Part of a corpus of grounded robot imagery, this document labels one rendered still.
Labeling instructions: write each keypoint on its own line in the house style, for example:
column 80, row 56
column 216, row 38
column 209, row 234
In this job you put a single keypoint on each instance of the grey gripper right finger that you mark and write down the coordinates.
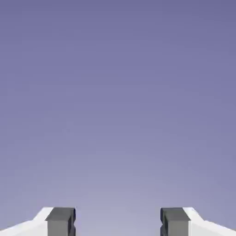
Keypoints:
column 176, row 221

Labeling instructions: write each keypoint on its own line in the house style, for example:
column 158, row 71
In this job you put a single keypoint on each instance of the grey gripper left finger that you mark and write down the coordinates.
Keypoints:
column 59, row 221

